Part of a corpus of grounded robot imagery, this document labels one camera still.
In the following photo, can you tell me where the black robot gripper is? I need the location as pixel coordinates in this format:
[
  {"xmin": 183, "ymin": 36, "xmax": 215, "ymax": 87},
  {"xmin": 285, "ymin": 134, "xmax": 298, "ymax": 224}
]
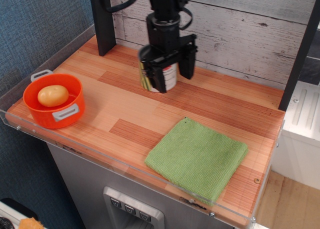
[{"xmin": 144, "ymin": 12, "xmax": 198, "ymax": 94}]

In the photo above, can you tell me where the orange toy pot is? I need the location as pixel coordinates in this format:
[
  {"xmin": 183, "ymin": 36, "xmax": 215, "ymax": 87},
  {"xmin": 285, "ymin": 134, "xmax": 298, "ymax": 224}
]
[{"xmin": 23, "ymin": 69, "xmax": 85, "ymax": 129}]

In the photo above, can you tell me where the silver dispenser panel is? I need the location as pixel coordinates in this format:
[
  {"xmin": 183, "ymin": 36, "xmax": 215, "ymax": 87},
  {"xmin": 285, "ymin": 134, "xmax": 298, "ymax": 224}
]
[{"xmin": 103, "ymin": 186, "xmax": 165, "ymax": 229}]

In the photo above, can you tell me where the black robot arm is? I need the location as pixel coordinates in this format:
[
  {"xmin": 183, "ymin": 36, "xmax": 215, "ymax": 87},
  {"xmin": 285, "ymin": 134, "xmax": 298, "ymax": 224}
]
[{"xmin": 139, "ymin": 0, "xmax": 198, "ymax": 93}]

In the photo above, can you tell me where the white black corner object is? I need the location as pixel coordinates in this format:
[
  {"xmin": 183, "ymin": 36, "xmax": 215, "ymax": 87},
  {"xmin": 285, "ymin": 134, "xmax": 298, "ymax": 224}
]
[{"xmin": 0, "ymin": 198, "xmax": 39, "ymax": 229}]

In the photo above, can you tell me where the toy corn can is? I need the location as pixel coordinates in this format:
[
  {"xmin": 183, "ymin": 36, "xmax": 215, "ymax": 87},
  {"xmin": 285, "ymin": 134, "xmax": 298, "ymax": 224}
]
[{"xmin": 138, "ymin": 45, "xmax": 178, "ymax": 93}]

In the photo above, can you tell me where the black left post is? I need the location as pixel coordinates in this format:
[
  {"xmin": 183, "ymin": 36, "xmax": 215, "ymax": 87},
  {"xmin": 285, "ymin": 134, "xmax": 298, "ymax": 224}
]
[{"xmin": 90, "ymin": 0, "xmax": 116, "ymax": 56}]

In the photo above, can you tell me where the white toy sink unit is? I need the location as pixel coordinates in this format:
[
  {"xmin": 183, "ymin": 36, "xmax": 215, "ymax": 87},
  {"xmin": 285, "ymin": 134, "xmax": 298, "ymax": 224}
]
[{"xmin": 271, "ymin": 81, "xmax": 320, "ymax": 189}]

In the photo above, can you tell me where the yellow toy potato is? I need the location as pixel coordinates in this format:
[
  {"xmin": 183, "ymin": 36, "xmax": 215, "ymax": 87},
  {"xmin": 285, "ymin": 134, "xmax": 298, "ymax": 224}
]
[{"xmin": 37, "ymin": 85, "xmax": 69, "ymax": 107}]

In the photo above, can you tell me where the black post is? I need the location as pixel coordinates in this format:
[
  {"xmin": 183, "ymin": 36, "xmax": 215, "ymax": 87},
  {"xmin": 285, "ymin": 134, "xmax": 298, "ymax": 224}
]
[
  {"xmin": 90, "ymin": 0, "xmax": 116, "ymax": 56},
  {"xmin": 278, "ymin": 0, "xmax": 320, "ymax": 112}
]

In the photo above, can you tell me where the grey toy fridge cabinet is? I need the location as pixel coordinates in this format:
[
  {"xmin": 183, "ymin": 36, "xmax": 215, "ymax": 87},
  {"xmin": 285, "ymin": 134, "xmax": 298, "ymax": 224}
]
[{"xmin": 48, "ymin": 144, "xmax": 231, "ymax": 229}]

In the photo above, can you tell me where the black right post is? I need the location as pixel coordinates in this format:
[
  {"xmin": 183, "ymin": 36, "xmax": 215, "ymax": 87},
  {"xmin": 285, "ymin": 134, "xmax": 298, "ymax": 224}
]
[{"xmin": 278, "ymin": 0, "xmax": 320, "ymax": 112}]

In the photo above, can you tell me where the orange fuzzy object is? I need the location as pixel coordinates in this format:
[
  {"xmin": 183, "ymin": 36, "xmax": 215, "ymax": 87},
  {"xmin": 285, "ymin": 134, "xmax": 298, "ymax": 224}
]
[{"xmin": 18, "ymin": 217, "xmax": 45, "ymax": 229}]

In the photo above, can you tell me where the green folded cloth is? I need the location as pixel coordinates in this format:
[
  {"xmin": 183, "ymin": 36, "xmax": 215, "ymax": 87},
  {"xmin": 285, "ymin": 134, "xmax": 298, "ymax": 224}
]
[{"xmin": 144, "ymin": 117, "xmax": 248, "ymax": 206}]

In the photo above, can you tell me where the clear acrylic table guard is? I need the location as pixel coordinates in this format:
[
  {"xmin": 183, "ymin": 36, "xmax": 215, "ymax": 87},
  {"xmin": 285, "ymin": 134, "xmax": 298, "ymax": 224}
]
[{"xmin": 0, "ymin": 27, "xmax": 285, "ymax": 229}]

